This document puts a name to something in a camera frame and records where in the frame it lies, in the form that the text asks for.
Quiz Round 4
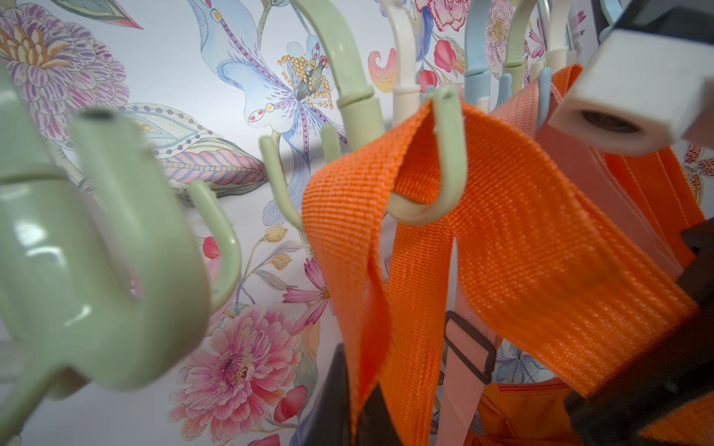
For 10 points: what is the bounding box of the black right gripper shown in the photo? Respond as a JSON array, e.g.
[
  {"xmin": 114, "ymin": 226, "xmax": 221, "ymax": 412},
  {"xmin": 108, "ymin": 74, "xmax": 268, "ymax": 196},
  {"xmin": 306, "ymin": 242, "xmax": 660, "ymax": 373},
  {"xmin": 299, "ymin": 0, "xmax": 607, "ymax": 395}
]
[{"xmin": 565, "ymin": 219, "xmax": 713, "ymax": 445}]

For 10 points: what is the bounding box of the blue hook middle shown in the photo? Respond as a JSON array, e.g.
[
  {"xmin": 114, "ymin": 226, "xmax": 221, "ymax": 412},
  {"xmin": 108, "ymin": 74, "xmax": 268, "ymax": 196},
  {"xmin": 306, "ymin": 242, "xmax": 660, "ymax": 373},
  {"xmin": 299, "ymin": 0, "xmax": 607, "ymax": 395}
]
[{"xmin": 464, "ymin": 0, "xmax": 552, "ymax": 129}]

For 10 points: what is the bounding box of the white hook middle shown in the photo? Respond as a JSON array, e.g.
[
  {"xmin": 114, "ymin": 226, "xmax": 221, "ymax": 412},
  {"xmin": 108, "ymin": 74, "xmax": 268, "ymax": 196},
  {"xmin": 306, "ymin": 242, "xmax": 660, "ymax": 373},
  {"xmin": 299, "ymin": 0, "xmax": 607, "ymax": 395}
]
[{"xmin": 379, "ymin": 0, "xmax": 421, "ymax": 127}]

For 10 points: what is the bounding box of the dark orange crescent bag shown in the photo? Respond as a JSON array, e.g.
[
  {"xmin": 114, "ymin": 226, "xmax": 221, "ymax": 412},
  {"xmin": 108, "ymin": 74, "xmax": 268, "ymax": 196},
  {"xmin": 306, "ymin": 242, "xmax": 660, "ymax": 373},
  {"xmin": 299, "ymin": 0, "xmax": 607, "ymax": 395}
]
[{"xmin": 302, "ymin": 103, "xmax": 707, "ymax": 445}]

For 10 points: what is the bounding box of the green hook middle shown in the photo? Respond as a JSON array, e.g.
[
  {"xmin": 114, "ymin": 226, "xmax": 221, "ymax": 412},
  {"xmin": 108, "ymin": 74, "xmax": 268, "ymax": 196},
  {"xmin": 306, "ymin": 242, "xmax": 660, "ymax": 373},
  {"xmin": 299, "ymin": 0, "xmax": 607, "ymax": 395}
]
[{"xmin": 258, "ymin": 1, "xmax": 468, "ymax": 232}]

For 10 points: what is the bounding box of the green hook right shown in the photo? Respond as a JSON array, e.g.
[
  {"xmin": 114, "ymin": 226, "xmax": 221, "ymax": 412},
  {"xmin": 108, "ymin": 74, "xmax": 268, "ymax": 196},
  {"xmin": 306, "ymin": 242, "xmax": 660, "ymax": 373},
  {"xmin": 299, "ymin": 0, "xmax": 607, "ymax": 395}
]
[{"xmin": 501, "ymin": 0, "xmax": 537, "ymax": 95}]

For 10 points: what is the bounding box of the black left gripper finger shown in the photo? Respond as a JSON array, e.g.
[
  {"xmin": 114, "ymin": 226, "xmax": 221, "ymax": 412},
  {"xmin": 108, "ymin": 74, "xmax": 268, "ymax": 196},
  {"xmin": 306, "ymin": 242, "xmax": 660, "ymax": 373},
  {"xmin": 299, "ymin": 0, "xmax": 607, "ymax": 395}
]
[{"xmin": 300, "ymin": 344, "xmax": 402, "ymax": 446}]

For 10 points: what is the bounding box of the white hook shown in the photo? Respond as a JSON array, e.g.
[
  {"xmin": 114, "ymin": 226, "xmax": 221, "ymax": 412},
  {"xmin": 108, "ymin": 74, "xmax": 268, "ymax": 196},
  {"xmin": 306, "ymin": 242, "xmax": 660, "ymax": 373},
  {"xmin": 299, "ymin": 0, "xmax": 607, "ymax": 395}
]
[
  {"xmin": 379, "ymin": 0, "xmax": 421, "ymax": 127},
  {"xmin": 529, "ymin": 0, "xmax": 578, "ymax": 81}
]

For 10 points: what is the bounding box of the white hook right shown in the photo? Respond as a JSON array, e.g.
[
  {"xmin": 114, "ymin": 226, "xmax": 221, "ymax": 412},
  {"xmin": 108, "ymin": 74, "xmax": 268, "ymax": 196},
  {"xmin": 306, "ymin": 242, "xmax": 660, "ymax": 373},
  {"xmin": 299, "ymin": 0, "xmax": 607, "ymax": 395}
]
[{"xmin": 529, "ymin": 0, "xmax": 578, "ymax": 81}]

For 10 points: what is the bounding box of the green hook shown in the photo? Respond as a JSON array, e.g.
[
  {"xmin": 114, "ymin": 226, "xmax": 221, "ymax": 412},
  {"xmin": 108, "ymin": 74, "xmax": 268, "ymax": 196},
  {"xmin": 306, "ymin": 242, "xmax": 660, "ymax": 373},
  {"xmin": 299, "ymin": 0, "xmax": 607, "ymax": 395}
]
[
  {"xmin": 258, "ymin": 1, "xmax": 468, "ymax": 232},
  {"xmin": 501, "ymin": 0, "xmax": 537, "ymax": 95},
  {"xmin": 1, "ymin": 72, "xmax": 242, "ymax": 445}
]

